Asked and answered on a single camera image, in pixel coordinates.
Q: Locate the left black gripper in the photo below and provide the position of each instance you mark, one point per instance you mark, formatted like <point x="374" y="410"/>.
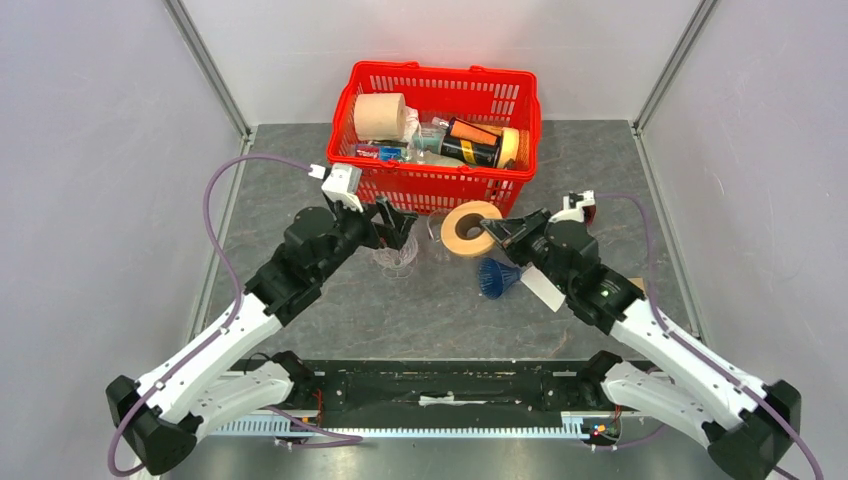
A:
<point x="389" y="231"/>

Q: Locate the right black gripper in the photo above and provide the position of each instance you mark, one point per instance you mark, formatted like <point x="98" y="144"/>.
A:
<point x="517" y="230"/>

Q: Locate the round wooden dripper holder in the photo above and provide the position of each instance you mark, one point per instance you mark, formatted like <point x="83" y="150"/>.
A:
<point x="462" y="232"/>

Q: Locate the white paper coffee filter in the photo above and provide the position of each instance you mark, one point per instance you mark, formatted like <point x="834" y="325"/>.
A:
<point x="543" y="288"/>

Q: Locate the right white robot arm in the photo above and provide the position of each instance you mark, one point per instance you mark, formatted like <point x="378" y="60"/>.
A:
<point x="746" y="424"/>

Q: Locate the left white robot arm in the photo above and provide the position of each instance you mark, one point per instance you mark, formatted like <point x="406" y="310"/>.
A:
<point x="161" y="416"/>

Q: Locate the clear glass dripper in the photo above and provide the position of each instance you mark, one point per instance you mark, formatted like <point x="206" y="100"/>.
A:
<point x="397" y="264"/>

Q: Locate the brown paper coffee filter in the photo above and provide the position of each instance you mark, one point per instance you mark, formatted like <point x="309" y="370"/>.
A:
<point x="639" y="283"/>

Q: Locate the glass beaker carafe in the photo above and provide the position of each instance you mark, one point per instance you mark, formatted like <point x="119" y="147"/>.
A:
<point x="434" y="221"/>

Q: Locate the blue red small box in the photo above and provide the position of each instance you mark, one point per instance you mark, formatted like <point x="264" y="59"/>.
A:
<point x="382" y="151"/>

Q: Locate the dark red black cup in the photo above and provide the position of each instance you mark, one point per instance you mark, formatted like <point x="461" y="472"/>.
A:
<point x="589" y="211"/>

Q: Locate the clear plastic bottle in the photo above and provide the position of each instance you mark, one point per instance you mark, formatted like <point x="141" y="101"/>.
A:
<point x="427" y="139"/>

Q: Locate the black orange can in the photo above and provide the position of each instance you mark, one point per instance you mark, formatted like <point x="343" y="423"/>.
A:
<point x="470" y="144"/>

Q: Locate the beige paper towel roll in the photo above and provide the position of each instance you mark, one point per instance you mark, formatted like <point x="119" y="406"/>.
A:
<point x="380" y="116"/>

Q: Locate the red plastic shopping basket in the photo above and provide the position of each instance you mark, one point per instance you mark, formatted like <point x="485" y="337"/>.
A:
<point x="483" y="95"/>

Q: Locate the white slotted cable duct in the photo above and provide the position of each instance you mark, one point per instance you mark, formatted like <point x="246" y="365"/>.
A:
<point x="268" y="425"/>

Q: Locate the left aluminium frame post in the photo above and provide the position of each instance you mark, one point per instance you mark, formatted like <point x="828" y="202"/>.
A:
<point x="192" y="37"/>

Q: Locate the aluminium frame post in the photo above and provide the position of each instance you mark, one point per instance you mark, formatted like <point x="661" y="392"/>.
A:
<point x="192" y="37"/>
<point x="682" y="49"/>

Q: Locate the right aluminium frame post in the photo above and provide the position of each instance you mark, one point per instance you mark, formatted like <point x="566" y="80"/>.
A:
<point x="682" y="49"/>

